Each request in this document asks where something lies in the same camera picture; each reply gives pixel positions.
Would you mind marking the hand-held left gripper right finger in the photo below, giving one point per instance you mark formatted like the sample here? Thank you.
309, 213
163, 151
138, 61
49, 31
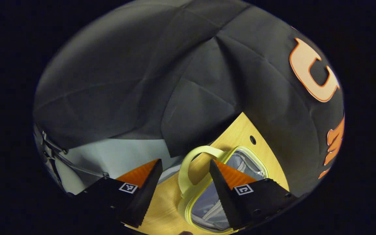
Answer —
227, 199

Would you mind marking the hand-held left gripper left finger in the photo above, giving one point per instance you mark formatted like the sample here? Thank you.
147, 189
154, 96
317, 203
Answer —
142, 199

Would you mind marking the pale yellow suitcase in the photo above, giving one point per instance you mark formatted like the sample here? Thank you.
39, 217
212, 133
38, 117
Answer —
188, 163

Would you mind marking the metal backdrop stand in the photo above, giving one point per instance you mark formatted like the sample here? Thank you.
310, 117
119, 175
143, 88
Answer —
65, 151

